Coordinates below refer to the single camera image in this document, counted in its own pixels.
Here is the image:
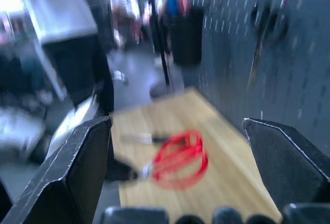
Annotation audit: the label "black-handled scissors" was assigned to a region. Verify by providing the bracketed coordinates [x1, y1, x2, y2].
[246, 2, 290, 91]

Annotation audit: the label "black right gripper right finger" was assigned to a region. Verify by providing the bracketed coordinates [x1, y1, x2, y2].
[242, 117, 330, 205]

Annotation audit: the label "black tripod stand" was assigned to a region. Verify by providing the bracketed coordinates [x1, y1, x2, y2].
[148, 0, 186, 98]

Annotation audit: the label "black and silver wrench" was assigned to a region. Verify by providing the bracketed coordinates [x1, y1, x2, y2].
[105, 158, 153, 182]

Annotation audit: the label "black-handled screwdriver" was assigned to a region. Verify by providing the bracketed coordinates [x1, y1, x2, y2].
[121, 132, 173, 144]

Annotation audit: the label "black waste bin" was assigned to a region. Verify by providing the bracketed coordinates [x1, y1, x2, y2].
[169, 5, 205, 67]

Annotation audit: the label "grey metal pegboard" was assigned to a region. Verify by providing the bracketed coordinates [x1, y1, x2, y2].
[186, 0, 330, 158]

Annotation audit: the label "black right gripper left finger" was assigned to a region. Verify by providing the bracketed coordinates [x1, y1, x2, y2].
[0, 116, 114, 224]

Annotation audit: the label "red coiled cable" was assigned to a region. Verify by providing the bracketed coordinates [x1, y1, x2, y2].
[139, 129, 209, 190]

